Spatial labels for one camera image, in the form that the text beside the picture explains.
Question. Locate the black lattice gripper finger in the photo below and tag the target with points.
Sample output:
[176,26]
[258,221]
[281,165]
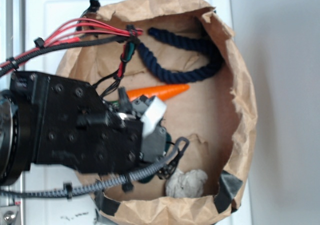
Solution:
[170,162]

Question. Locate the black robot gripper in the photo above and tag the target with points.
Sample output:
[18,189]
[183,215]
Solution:
[62,121]

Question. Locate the dark green plastic pickle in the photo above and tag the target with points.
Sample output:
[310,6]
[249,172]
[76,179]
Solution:
[169,137]

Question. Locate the crumpled grey paper ball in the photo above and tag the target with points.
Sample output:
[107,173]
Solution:
[186,184]

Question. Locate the white sensor block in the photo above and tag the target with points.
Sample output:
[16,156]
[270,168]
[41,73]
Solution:
[152,115]

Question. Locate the orange plastic carrot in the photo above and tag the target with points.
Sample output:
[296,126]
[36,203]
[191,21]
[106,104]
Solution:
[163,92]

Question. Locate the brown paper bag tray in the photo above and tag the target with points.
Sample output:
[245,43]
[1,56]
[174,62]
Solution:
[218,115]

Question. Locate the aluminium frame rail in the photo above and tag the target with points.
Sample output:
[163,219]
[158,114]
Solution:
[12,42]

